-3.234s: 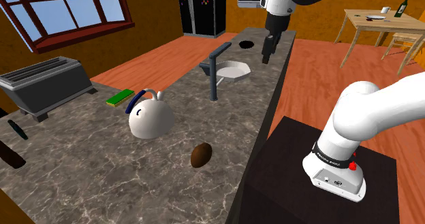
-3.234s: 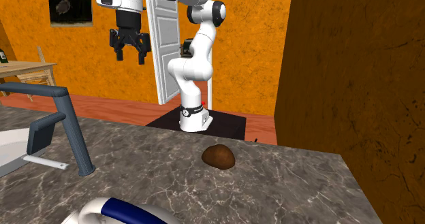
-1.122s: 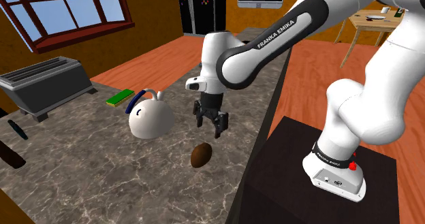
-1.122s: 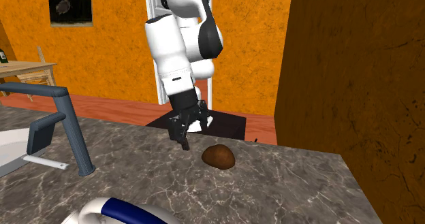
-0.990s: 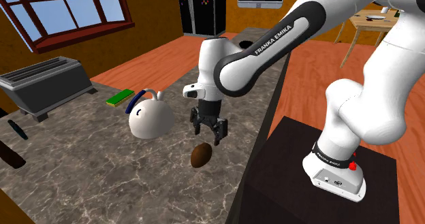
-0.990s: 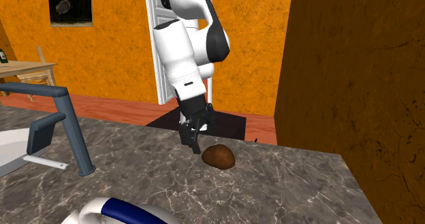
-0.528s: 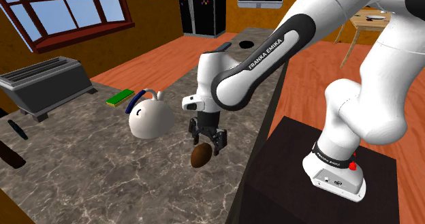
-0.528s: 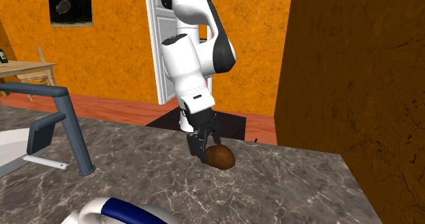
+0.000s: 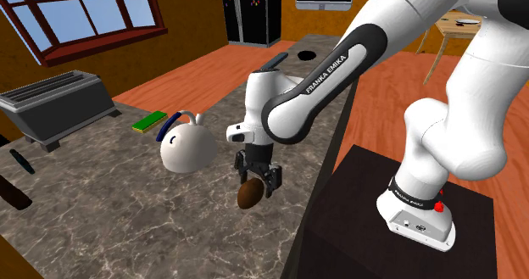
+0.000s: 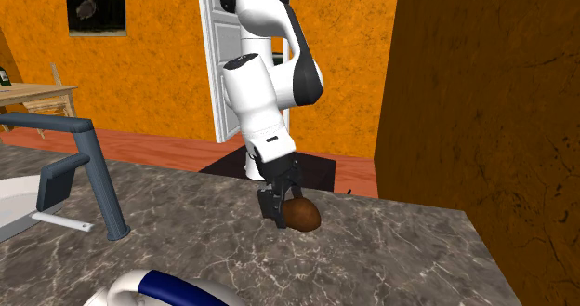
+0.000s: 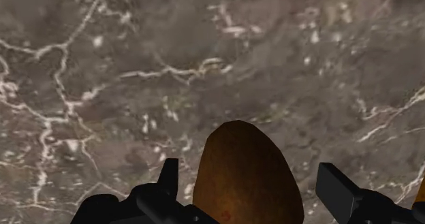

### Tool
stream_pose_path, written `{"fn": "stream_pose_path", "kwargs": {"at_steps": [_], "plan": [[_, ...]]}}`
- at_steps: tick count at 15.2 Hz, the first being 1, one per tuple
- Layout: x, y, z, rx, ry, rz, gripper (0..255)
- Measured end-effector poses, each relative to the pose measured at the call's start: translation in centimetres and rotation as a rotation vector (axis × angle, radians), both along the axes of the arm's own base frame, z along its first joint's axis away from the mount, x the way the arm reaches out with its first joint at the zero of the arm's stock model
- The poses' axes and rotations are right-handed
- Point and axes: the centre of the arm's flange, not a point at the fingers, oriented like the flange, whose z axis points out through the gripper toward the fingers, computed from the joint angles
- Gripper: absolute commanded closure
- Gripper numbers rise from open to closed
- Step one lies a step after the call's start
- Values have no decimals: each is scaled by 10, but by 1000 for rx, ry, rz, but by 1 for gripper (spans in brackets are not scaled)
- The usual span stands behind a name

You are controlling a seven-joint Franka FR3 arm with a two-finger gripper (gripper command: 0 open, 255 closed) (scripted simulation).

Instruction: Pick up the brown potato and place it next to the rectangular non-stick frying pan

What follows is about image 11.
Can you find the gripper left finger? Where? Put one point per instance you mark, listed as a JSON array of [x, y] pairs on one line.
[[156, 200]]

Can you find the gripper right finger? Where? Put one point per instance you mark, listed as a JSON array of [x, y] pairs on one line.
[[345, 193]]

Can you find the brown potato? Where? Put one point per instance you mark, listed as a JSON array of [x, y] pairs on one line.
[[247, 177]]

